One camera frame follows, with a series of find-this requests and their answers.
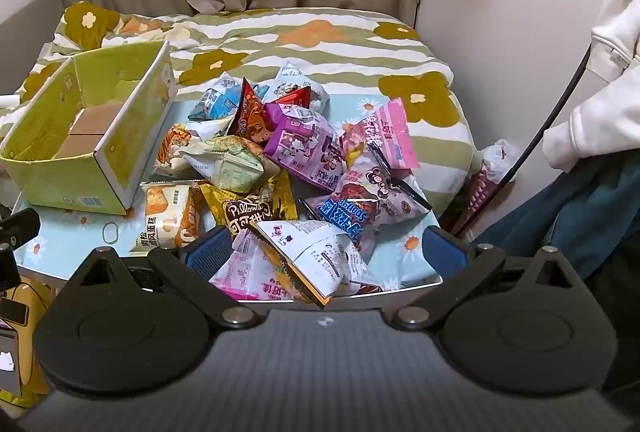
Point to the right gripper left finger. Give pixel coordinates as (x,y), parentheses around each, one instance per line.
(188,271)

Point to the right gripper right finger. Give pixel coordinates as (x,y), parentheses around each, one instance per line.
(465,269)

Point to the pink white snack bag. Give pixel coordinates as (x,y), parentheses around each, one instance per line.
(248,274)

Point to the chiffon cake snack pack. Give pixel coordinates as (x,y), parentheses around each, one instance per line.
(171,218)

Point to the yellow brown pillow snack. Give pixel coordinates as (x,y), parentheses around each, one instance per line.
(274,201)

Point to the pale green snack bag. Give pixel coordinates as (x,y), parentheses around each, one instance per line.
(230,162)

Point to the blue pink cartoon bag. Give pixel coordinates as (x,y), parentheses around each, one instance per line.
(369,195)

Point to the white orange snack bag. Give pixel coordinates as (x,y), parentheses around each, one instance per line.
(318,257)

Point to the red potato stick bag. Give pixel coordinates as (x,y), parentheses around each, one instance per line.
(252,120)

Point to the purple snack bag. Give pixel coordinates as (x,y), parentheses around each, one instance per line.
(304,144)

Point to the potato sticks cream bag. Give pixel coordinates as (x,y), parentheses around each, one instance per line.
(168,161)

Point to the green cardboard box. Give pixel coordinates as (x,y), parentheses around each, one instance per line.
(85,137)

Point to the white plastic bag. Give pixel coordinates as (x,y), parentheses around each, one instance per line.
(497,160)

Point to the blue jeans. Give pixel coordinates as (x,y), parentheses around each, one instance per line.
(590,214)

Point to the blue white snack bag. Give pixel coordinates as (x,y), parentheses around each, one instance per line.
(219,101)

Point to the grey headboard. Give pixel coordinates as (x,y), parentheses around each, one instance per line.
(22,37)

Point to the white grey snack bag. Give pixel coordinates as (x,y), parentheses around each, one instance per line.
(288,79)

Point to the white hooded sweatshirt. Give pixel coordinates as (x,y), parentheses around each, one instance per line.
(608,121)

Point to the floral striped duvet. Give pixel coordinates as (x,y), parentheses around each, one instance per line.
(345,51)

